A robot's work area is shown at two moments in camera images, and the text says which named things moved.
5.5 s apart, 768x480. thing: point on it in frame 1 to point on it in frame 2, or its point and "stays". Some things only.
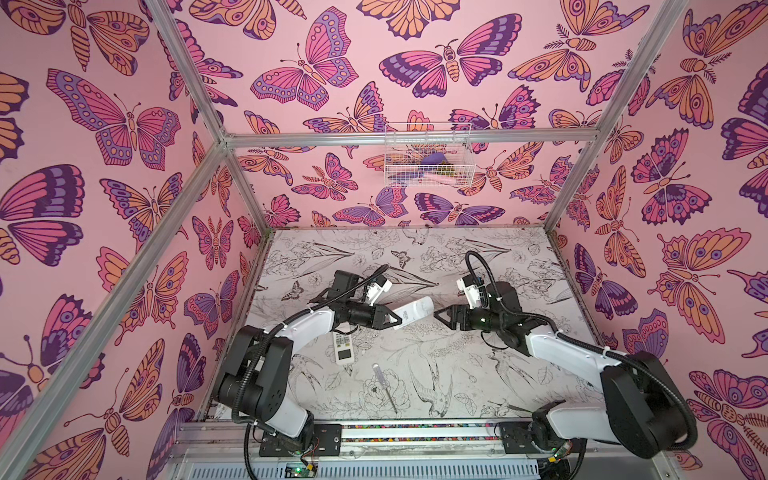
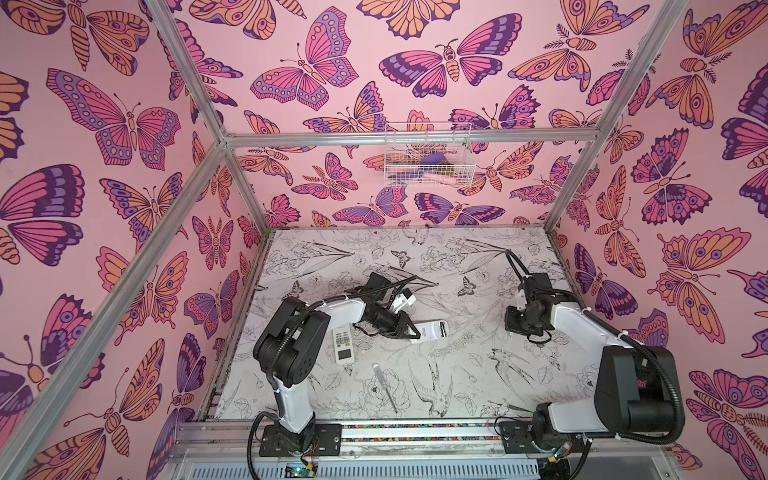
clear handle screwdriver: [382, 378] stays
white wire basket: [429, 154] stays
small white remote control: [344, 347] stays
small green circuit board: [297, 470] stays
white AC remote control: [413, 313] to [438, 329]
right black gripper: [463, 320] to [519, 321]
